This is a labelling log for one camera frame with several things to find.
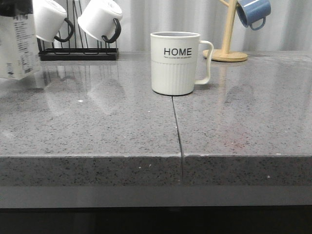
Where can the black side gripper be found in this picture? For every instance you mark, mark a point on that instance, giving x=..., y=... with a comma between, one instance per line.
x=10, y=8

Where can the white blue milk carton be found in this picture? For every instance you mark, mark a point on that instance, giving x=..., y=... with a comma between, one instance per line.
x=19, y=53

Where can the cream HOME mug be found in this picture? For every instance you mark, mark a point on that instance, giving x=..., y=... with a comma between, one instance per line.
x=174, y=60

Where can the left white hanging mug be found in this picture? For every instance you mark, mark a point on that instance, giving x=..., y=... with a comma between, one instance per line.
x=49, y=17

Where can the white hanging mug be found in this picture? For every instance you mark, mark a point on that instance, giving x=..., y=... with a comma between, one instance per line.
x=101, y=20
x=49, y=17

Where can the right white hanging mug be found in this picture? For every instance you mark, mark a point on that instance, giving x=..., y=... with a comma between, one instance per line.
x=101, y=20

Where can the wooden mug tree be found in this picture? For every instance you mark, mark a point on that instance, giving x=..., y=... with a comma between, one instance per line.
x=225, y=54

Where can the blue hanging mug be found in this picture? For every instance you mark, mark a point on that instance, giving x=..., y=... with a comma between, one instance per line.
x=253, y=13

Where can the black wire mug rack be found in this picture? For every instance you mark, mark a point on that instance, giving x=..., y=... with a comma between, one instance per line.
x=80, y=46

